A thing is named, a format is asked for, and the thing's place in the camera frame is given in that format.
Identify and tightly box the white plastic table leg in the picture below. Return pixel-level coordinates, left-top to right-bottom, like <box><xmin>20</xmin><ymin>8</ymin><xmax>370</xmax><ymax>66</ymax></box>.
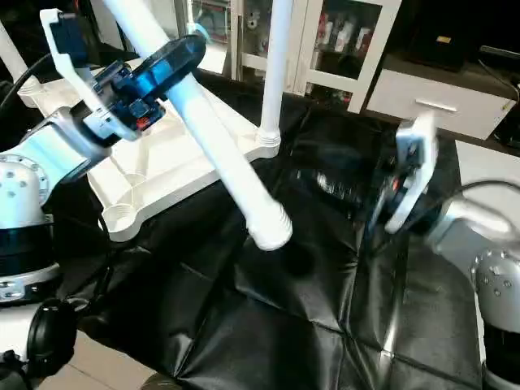
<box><xmin>0</xmin><ymin>23</ymin><xmax>30</xmax><ymax>84</ymax></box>
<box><xmin>258</xmin><ymin>0</ymin><xmax>296</xmax><ymax>149</ymax></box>
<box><xmin>101</xmin><ymin>0</ymin><xmax>294</xmax><ymax>252</ymax></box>

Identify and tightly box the white plastic table top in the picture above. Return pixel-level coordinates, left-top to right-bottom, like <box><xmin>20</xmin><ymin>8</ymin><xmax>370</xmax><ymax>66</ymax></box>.
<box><xmin>16</xmin><ymin>61</ymin><xmax>282</xmax><ymax>244</ymax></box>

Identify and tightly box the white drawer unit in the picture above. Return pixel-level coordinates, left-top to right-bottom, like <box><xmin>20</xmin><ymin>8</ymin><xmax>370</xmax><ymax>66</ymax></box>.
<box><xmin>365</xmin><ymin>68</ymin><xmax>518</xmax><ymax>141</ymax></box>

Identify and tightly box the white glass-door cabinet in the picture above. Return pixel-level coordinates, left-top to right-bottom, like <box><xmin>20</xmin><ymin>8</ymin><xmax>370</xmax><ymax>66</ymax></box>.
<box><xmin>231</xmin><ymin>0</ymin><xmax>404</xmax><ymax>115</ymax></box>

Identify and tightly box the black work mat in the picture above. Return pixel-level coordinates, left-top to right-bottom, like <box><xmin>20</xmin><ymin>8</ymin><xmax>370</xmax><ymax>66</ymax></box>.
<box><xmin>0</xmin><ymin>32</ymin><xmax>488</xmax><ymax>390</ymax></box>

